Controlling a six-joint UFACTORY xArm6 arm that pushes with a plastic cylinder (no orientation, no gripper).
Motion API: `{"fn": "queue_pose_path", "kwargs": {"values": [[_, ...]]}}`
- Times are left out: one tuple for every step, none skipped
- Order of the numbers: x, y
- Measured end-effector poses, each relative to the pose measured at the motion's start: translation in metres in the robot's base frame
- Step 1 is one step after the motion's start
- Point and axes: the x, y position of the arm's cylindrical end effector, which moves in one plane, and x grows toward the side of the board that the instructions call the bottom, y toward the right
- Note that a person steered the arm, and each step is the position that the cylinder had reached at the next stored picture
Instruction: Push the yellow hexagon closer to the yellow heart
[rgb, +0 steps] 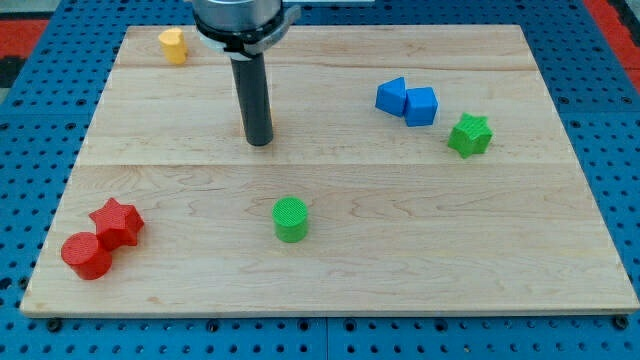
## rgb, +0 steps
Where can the light wooden board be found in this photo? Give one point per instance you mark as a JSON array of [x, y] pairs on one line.
[[399, 224]]

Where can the blue triangular block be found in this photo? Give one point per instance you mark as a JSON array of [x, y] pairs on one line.
[[391, 97]]

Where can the green star block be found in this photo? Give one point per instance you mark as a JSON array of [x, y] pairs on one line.
[[470, 135]]

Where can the blue cube block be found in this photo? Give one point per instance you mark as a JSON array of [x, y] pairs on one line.
[[421, 107]]

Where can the red cylinder block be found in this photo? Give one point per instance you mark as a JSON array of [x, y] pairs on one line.
[[84, 254]]

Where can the green cylinder block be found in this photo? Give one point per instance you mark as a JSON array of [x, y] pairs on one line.
[[290, 218]]

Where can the yellow heart block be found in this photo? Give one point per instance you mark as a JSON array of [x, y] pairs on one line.
[[173, 45]]

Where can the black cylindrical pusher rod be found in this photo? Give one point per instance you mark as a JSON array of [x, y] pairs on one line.
[[253, 97]]

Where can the red star block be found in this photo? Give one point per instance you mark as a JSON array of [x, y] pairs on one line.
[[117, 224]]

